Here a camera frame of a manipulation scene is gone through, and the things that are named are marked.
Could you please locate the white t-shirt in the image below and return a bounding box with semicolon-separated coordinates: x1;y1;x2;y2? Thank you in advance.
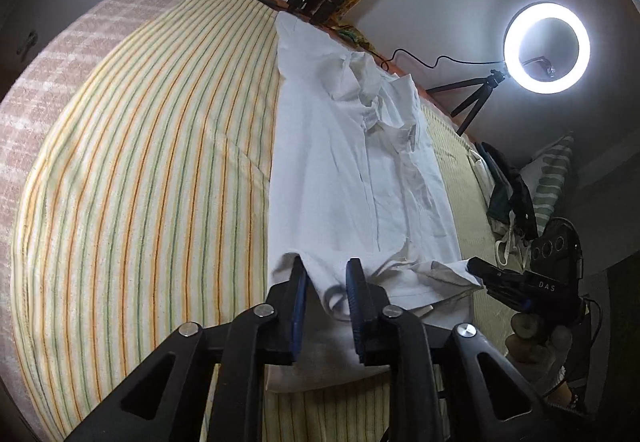
267;13;480;393

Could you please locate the right hand white glove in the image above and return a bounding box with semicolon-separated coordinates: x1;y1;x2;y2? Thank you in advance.
506;313;573;406

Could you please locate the dark green garment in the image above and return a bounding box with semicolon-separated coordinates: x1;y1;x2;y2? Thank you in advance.
486;156;512;225

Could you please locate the black garment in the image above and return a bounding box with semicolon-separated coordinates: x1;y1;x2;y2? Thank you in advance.
476;142;538;242

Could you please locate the yellow striped bed cover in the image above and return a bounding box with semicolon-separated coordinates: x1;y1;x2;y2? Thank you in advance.
10;0;507;442

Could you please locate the small black tripod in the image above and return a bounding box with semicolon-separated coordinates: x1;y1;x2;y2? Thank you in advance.
426;69;509;136

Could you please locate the orange patterned bed sheet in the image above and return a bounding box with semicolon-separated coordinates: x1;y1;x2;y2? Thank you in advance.
258;0;464;136

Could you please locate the black ring light cable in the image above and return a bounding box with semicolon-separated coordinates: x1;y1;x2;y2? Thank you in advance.
372;46;501;73

